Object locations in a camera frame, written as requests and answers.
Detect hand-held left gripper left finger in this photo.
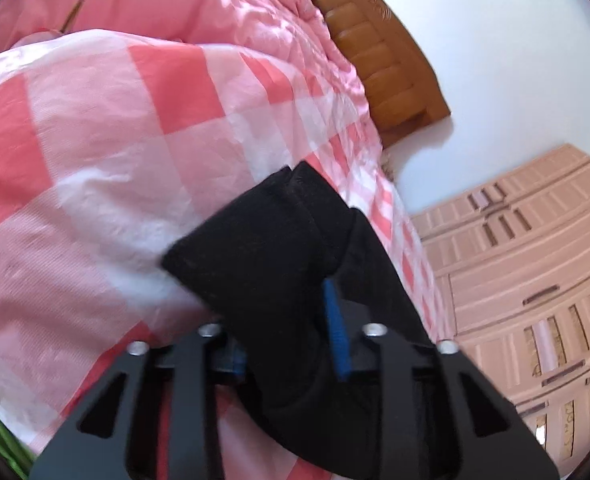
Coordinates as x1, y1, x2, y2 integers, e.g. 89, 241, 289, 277
29, 324, 249, 480

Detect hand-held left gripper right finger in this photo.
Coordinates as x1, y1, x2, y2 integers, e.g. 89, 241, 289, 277
321, 279, 559, 480

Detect black pants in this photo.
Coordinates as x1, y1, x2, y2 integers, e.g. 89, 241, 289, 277
161, 161, 456, 480

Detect light wooden wardrobe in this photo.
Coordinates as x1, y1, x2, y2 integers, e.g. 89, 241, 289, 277
409, 144, 590, 477

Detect pink checkered plastic tablecloth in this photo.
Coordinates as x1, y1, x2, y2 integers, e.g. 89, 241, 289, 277
0, 30, 456, 480

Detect wooden bed headboard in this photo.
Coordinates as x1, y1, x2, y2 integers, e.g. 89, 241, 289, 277
299, 0, 451, 151

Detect pink quilt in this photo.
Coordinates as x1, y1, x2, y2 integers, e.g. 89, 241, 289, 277
0, 0, 376, 126

